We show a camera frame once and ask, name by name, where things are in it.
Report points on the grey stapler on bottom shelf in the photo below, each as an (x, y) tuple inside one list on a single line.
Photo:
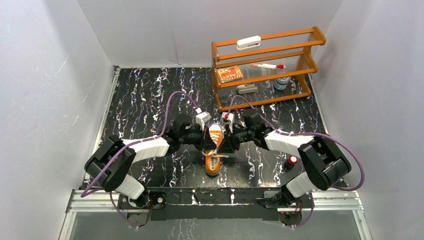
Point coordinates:
[(246, 88)]

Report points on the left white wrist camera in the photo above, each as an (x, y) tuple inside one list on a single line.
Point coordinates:
[(202, 117)]

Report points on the orange wooden shelf rack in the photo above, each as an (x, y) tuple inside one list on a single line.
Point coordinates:
[(293, 49)]

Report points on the white stapler on top shelf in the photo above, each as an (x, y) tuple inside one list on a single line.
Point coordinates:
[(248, 43)]

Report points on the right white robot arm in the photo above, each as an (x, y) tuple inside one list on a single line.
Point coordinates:
[(320, 154)]

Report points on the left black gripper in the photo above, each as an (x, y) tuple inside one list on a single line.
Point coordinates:
[(204, 139)]

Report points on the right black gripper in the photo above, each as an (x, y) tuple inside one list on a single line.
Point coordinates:
[(229, 140)]

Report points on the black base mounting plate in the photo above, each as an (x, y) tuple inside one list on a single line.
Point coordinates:
[(171, 203)]

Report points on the red emergency stop button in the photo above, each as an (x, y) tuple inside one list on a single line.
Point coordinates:
[(290, 162)]

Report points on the orange snack packet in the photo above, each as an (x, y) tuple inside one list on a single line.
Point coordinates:
[(229, 74)]

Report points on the red white marker pen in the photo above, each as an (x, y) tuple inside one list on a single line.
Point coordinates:
[(268, 66)]

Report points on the white shoelace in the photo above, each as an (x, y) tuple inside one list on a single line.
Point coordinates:
[(217, 138)]

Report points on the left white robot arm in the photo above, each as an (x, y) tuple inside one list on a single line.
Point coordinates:
[(110, 164)]

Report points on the orange canvas sneaker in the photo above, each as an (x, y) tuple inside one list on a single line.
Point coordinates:
[(213, 165)]

